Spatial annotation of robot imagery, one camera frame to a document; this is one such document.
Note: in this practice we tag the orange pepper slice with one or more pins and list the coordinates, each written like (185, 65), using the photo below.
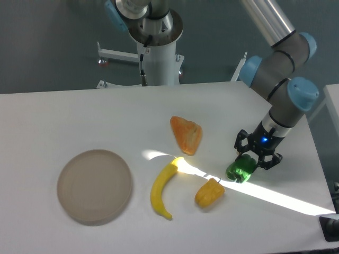
(188, 134)

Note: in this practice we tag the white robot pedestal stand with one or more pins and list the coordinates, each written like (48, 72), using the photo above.
(155, 38)

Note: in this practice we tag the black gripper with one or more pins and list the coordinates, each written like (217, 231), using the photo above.
(261, 142)

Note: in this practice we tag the small yellow-orange pepper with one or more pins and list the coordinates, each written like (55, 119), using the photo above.
(209, 193)

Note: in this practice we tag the yellow banana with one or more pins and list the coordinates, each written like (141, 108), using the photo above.
(165, 175)

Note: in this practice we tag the beige round plate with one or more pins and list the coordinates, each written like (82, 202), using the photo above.
(94, 187)

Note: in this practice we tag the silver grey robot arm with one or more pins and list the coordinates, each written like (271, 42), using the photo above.
(290, 98)

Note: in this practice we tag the green bell pepper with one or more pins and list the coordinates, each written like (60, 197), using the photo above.
(241, 169)

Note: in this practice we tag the black device at table edge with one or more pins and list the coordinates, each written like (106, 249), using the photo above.
(329, 222)

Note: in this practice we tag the white side table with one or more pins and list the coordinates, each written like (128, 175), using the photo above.
(332, 99)

